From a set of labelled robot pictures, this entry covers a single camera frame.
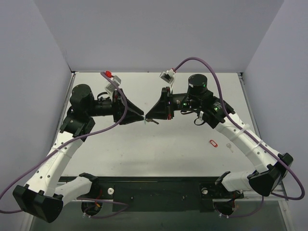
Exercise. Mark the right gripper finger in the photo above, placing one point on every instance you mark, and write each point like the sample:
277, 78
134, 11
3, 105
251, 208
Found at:
156, 115
159, 108

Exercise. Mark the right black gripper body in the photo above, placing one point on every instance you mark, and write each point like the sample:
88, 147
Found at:
166, 103

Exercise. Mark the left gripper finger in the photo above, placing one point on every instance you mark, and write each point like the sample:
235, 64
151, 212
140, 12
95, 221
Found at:
131, 108
131, 117

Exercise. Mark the silver key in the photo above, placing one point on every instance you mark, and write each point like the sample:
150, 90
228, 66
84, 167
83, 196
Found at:
228, 145
147, 120

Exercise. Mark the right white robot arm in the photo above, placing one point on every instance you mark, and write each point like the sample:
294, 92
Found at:
268, 163

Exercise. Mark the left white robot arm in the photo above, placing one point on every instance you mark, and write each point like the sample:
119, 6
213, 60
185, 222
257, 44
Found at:
41, 196

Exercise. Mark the red key tag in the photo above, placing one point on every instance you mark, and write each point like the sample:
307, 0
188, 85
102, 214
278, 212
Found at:
213, 143

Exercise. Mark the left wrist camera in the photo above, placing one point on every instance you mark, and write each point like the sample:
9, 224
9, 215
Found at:
111, 87

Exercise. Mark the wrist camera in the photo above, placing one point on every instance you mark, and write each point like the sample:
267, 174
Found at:
169, 77
111, 87

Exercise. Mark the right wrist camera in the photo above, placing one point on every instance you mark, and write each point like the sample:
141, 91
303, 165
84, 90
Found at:
169, 77

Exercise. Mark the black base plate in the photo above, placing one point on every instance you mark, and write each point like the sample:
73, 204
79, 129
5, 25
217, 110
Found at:
165, 194

